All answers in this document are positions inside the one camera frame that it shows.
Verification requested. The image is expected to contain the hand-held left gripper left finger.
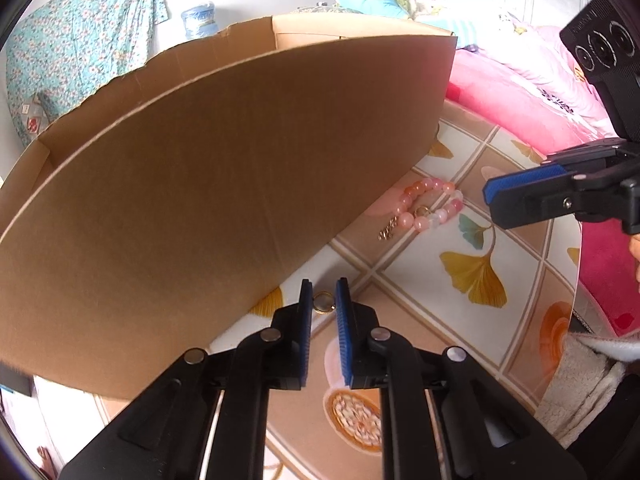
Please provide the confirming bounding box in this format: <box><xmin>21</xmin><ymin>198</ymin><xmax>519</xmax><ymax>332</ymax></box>
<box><xmin>62</xmin><ymin>279</ymin><xmax>313</xmax><ymax>480</ymax></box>

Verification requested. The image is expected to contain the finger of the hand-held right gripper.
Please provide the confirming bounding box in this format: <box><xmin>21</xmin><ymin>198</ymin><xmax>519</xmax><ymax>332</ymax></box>
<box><xmin>540</xmin><ymin>137</ymin><xmax>640</xmax><ymax>170</ymax></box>
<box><xmin>482</xmin><ymin>162</ymin><xmax>640</xmax><ymax>235</ymax></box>

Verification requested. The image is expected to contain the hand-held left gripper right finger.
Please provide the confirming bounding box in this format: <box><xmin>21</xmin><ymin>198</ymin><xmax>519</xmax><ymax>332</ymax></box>
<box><xmin>335</xmin><ymin>277</ymin><xmax>586</xmax><ymax>480</ymax></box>

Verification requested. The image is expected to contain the short gold chain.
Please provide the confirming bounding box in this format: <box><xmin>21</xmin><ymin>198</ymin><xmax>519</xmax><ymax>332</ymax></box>
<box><xmin>377</xmin><ymin>215</ymin><xmax>402</xmax><ymax>241</ymax></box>

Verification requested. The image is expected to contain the pink bead bracelet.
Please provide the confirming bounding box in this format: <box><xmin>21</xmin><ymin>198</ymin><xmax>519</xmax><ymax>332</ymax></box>
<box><xmin>395</xmin><ymin>177</ymin><xmax>466</xmax><ymax>235</ymax></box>

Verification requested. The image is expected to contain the brown cardboard box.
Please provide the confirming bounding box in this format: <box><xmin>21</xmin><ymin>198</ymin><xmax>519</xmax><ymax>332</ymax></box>
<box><xmin>0</xmin><ymin>15</ymin><xmax>458</xmax><ymax>401</ymax></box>

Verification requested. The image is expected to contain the person's right hand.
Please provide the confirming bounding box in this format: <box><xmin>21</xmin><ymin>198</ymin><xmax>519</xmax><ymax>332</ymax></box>
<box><xmin>627</xmin><ymin>232</ymin><xmax>640</xmax><ymax>293</ymax></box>

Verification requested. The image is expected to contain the pink floral blanket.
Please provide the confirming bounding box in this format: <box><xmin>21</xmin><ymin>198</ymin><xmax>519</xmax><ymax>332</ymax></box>
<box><xmin>445</xmin><ymin>22</ymin><xmax>640</xmax><ymax>341</ymax></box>

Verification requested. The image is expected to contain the white fleece clothing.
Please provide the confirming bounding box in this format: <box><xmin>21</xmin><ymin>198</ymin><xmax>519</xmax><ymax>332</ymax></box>
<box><xmin>542</xmin><ymin>330</ymin><xmax>640</xmax><ymax>448</ymax></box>

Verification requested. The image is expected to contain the blue water jug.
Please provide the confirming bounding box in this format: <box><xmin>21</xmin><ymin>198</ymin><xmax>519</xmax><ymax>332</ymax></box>
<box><xmin>181</xmin><ymin>2</ymin><xmax>220</xmax><ymax>41</ymax></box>

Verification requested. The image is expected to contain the grey patterned bag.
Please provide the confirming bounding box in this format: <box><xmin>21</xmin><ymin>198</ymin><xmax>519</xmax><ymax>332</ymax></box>
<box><xmin>22</xmin><ymin>95</ymin><xmax>53</xmax><ymax>138</ymax></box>

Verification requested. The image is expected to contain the teal floral hanging cloth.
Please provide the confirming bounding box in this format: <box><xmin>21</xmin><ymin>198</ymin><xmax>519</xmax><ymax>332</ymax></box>
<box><xmin>5</xmin><ymin>0</ymin><xmax>170</xmax><ymax>148</ymax></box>

